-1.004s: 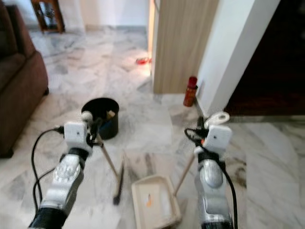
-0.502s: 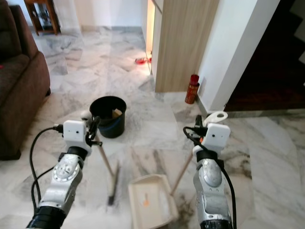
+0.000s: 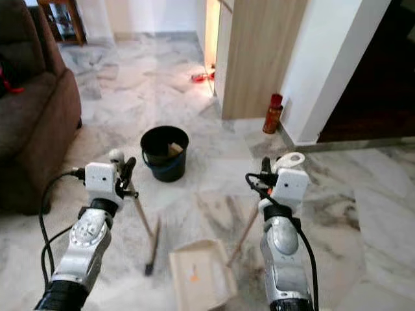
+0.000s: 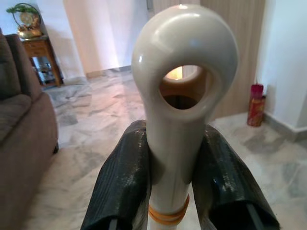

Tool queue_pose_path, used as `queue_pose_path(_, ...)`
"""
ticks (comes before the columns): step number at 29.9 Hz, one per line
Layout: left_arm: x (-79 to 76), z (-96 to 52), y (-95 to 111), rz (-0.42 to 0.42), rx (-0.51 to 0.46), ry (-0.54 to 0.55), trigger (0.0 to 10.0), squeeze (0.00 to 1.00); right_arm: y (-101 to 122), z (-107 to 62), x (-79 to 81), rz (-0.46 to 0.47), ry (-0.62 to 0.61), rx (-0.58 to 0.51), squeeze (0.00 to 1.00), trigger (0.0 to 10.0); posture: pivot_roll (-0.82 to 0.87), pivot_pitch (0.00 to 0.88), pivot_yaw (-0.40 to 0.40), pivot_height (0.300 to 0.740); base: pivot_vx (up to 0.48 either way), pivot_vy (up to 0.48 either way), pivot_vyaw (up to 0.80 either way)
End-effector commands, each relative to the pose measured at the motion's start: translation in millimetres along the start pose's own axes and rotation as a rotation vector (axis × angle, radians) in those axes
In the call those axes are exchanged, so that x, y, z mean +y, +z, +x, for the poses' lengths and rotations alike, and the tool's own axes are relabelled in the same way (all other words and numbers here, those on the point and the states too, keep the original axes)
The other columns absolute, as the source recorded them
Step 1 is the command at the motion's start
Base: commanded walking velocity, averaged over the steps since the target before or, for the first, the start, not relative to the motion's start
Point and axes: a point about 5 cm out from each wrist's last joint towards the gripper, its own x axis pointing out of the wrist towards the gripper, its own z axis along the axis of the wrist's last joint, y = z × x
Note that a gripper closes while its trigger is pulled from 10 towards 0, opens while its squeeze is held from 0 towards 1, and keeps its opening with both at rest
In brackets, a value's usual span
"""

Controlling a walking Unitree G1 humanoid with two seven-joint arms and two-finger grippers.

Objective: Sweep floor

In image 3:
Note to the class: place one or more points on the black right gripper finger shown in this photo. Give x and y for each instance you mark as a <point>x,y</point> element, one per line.
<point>266,166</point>

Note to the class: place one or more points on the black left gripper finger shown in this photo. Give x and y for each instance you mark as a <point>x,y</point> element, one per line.
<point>130,166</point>

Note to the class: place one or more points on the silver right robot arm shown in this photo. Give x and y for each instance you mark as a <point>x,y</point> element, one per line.
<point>284,256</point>

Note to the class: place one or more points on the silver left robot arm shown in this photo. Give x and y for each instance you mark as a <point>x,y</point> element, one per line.
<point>87,249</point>

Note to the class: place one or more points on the black bucket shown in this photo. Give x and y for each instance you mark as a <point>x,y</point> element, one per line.
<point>164,167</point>

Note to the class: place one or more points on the tan cardboard scrap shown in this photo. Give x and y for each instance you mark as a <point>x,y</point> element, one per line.
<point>174,149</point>

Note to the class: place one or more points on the red spray can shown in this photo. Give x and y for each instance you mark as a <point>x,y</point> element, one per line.
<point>273,116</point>

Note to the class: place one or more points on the brown fabric sofa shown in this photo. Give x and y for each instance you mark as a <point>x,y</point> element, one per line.
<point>35,116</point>

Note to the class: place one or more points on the light wooden panel cabinet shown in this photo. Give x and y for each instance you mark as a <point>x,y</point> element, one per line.
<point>259,58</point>

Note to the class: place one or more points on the red bottle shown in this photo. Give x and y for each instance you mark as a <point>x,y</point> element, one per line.
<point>202,77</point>

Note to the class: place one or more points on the red ribbon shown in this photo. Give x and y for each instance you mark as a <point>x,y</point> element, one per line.
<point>6,83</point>

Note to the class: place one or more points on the dark wooden glass cabinet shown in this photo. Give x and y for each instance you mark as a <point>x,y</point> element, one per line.
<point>65,19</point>

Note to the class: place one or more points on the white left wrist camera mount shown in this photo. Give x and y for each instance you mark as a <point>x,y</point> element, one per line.
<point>100,183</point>

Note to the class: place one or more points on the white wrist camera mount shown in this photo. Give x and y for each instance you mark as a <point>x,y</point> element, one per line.
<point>100,183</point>
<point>290,186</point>

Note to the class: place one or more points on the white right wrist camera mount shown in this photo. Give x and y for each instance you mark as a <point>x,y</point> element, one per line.
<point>290,186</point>

